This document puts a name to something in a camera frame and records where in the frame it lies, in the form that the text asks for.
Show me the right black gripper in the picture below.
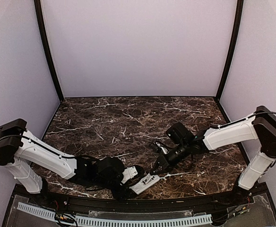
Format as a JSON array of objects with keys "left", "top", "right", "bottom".
[{"left": 150, "top": 141, "right": 190, "bottom": 175}]

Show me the white remote control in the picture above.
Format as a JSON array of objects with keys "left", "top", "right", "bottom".
[{"left": 130, "top": 174, "right": 160, "bottom": 195}]

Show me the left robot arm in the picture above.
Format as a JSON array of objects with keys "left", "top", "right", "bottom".
[{"left": 0, "top": 119, "right": 138, "bottom": 206}]

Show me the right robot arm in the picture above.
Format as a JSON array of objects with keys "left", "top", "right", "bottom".
[{"left": 150, "top": 105, "right": 276, "bottom": 205}]

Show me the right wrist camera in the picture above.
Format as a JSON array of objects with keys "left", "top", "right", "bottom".
[{"left": 149, "top": 141, "right": 170, "bottom": 155}]

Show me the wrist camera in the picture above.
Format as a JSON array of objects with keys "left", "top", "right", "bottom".
[
  {"left": 149, "top": 141, "right": 170, "bottom": 155},
  {"left": 121, "top": 165, "right": 145, "bottom": 184}
]

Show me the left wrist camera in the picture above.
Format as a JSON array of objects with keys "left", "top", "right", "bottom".
[{"left": 121, "top": 165, "right": 145, "bottom": 184}]

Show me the white slotted cable duct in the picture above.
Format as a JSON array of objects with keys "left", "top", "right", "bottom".
[{"left": 17, "top": 202, "right": 213, "bottom": 227}]

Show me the black front rail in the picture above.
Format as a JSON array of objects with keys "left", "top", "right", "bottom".
[{"left": 39, "top": 191, "right": 231, "bottom": 213}]

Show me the left black frame post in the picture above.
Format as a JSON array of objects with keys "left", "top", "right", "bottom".
[{"left": 34, "top": 0, "right": 64, "bottom": 102}]

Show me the black frame post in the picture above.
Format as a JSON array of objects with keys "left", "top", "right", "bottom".
[
  {"left": 215, "top": 0, "right": 244, "bottom": 102},
  {"left": 34, "top": 0, "right": 64, "bottom": 102}
]

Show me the right black frame post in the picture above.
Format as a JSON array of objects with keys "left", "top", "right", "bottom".
[{"left": 215, "top": 0, "right": 244, "bottom": 102}]

